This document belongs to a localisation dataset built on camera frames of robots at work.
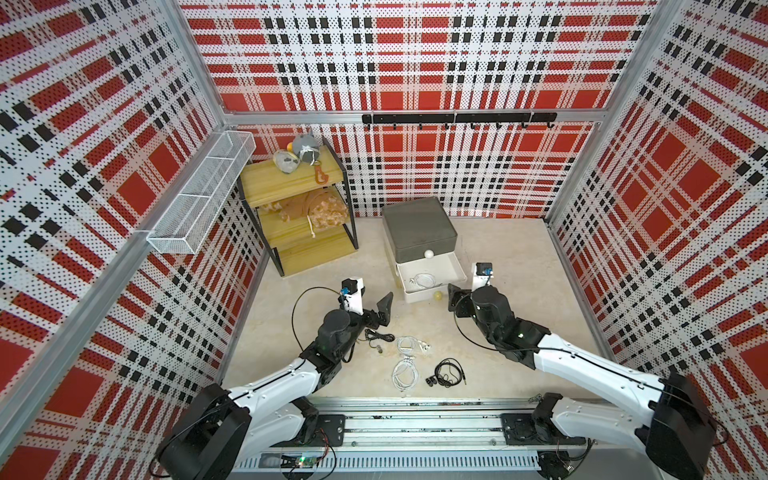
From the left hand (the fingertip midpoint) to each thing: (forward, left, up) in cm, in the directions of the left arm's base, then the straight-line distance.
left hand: (383, 291), depth 82 cm
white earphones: (+9, -13, -9) cm, 18 cm away
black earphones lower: (-18, -18, -15) cm, 29 cm away
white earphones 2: (-9, -6, -16) cm, 20 cm away
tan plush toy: (+22, +19, +10) cm, 31 cm away
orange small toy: (+28, +19, +18) cm, 38 cm away
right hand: (+1, -23, +2) cm, 23 cm away
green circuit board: (-38, +18, -14) cm, 44 cm away
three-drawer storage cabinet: (+30, -13, +2) cm, 33 cm away
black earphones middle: (-6, +4, -15) cm, 17 cm away
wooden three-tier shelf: (+19, +31, -2) cm, 37 cm away
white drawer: (+13, -20, -8) cm, 25 cm away
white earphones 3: (-18, -6, -15) cm, 24 cm away
